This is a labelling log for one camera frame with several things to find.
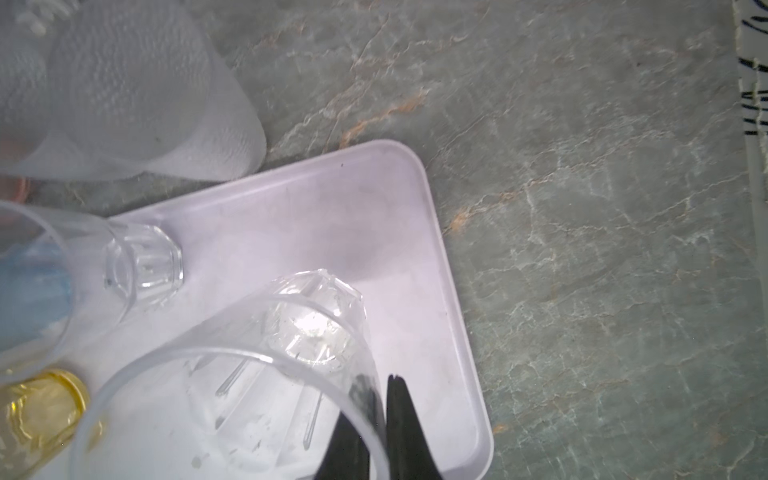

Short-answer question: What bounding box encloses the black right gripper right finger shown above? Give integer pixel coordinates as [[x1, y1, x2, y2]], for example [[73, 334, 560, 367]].
[[386, 375, 443, 480]]

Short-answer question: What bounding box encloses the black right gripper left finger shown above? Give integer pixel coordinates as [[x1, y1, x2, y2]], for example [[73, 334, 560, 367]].
[[314, 414, 370, 480]]

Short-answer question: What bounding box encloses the clear faceted tumbler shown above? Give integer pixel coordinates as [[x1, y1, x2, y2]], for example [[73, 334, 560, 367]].
[[67, 269, 391, 479], [1, 205, 185, 385]]

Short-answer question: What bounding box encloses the tall yellow plastic glass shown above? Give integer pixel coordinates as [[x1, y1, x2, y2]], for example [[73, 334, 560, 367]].
[[1, 369, 91, 479]]

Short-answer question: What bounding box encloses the tall blue textured glass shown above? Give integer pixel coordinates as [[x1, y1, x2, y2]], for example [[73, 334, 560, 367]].
[[1, 240, 74, 352]]

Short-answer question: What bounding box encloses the frosted dimpled glass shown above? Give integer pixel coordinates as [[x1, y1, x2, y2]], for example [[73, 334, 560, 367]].
[[1, 1, 266, 182]]

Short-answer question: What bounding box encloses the lilac plastic tray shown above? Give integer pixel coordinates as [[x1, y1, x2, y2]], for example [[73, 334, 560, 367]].
[[40, 140, 493, 479]]

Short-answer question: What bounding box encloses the small pink plastic glass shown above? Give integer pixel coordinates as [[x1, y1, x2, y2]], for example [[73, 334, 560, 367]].
[[1, 175, 31, 228]]

